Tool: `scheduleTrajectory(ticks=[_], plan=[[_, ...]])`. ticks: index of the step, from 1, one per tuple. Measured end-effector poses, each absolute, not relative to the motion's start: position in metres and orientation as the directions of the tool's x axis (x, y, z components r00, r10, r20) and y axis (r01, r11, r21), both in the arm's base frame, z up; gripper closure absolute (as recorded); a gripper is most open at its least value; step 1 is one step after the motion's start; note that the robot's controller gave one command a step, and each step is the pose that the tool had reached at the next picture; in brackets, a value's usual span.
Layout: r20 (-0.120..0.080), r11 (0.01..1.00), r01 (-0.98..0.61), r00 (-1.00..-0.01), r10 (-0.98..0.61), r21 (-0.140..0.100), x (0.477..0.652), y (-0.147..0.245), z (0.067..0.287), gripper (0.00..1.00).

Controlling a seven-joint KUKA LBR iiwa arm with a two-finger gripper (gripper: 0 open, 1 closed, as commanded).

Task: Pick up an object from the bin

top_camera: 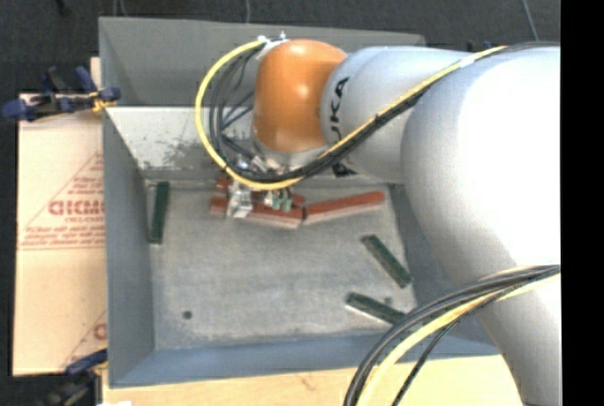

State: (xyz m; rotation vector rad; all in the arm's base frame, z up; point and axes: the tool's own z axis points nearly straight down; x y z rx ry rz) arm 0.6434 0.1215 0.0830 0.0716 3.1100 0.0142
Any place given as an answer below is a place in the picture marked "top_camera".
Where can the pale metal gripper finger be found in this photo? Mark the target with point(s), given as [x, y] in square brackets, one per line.
[233, 192]
[242, 208]

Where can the grey metal bin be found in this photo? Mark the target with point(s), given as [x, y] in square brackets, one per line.
[264, 281]

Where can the dark green flat block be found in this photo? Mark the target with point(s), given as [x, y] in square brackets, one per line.
[375, 307]
[159, 213]
[387, 260]

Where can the brown cardboard board red print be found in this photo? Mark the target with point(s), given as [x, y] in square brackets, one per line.
[56, 281]

